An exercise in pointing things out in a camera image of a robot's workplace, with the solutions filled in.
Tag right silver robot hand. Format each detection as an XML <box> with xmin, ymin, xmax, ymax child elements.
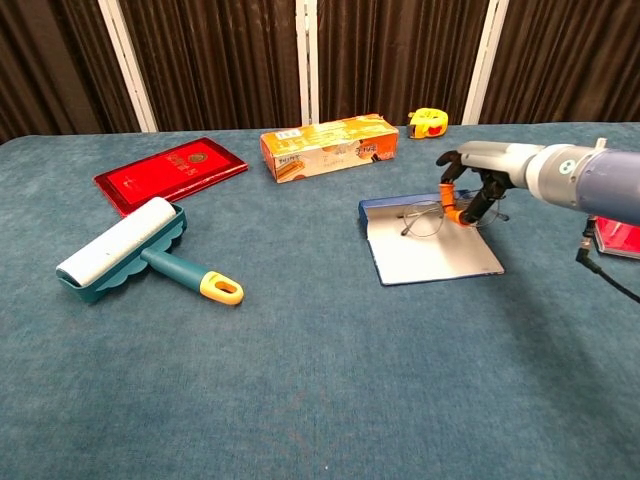
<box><xmin>435</xmin><ymin>140</ymin><xmax>545</xmax><ymax>229</ymax></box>

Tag round wire eyeglasses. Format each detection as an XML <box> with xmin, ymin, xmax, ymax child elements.
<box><xmin>399</xmin><ymin>189</ymin><xmax>510</xmax><ymax>239</ymax></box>

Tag yellow tape measure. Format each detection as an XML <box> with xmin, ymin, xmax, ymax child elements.
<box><xmin>407</xmin><ymin>107</ymin><xmax>449</xmax><ymax>141</ymax></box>

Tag dark brown curtain panel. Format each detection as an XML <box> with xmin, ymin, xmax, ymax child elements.
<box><xmin>118</xmin><ymin>0</ymin><xmax>304</xmax><ymax>133</ymax></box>
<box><xmin>478</xmin><ymin>0</ymin><xmax>640</xmax><ymax>125</ymax></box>
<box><xmin>0</xmin><ymin>0</ymin><xmax>142</xmax><ymax>145</ymax></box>
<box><xmin>316</xmin><ymin>0</ymin><xmax>490</xmax><ymax>126</ymax></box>

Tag red ink pad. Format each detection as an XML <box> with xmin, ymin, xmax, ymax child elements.
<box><xmin>592</xmin><ymin>214</ymin><xmax>640</xmax><ymax>261</ymax></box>

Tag orange cardboard box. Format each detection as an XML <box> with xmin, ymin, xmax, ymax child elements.
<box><xmin>259</xmin><ymin>113</ymin><xmax>400</xmax><ymax>185</ymax></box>

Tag teal felt table cover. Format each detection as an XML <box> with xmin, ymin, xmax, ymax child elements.
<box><xmin>0</xmin><ymin>121</ymin><xmax>640</xmax><ymax>480</ymax></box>

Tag red certificate book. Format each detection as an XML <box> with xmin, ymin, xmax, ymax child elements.
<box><xmin>93</xmin><ymin>136</ymin><xmax>250</xmax><ymax>219</ymax></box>

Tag teal lint roller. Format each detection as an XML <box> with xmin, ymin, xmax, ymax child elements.
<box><xmin>55</xmin><ymin>196</ymin><xmax>245</xmax><ymax>306</ymax></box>

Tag white screen frame post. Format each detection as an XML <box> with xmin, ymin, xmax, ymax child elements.
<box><xmin>97</xmin><ymin>0</ymin><xmax>159</xmax><ymax>134</ymax></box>
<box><xmin>295</xmin><ymin>0</ymin><xmax>321</xmax><ymax>126</ymax></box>
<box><xmin>460</xmin><ymin>0</ymin><xmax>511</xmax><ymax>126</ymax></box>

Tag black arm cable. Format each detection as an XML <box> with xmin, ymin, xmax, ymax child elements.
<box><xmin>574</xmin><ymin>217</ymin><xmax>640</xmax><ymax>305</ymax></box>

